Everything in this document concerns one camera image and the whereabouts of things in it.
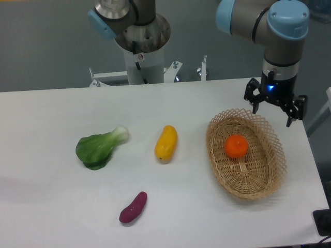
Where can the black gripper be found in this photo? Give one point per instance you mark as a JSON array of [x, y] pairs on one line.
[[277, 92]]

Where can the purple sweet potato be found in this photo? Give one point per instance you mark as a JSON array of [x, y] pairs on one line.
[[133, 210]]

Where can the blue water bottle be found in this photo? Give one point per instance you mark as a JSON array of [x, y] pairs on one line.
[[320, 10]]

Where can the white bracket right edge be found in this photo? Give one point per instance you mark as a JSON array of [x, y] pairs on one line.
[[322, 114]]

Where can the black device at table edge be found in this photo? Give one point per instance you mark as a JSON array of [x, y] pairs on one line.
[[322, 221]]

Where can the white metal mounting frame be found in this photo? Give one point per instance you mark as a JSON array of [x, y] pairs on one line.
[[170, 75]]

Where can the green bok choy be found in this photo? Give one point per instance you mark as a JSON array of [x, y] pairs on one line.
[[95, 151]]

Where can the yellow mango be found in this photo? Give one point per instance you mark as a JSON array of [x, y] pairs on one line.
[[166, 144]]

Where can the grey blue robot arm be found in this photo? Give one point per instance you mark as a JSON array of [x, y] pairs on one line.
[[280, 26]]

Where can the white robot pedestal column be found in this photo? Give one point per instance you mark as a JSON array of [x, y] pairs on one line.
[[143, 50]]

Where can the woven wicker basket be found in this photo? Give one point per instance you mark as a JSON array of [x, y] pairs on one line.
[[262, 170]]

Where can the orange fruit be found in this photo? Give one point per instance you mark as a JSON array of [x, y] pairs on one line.
[[235, 146]]

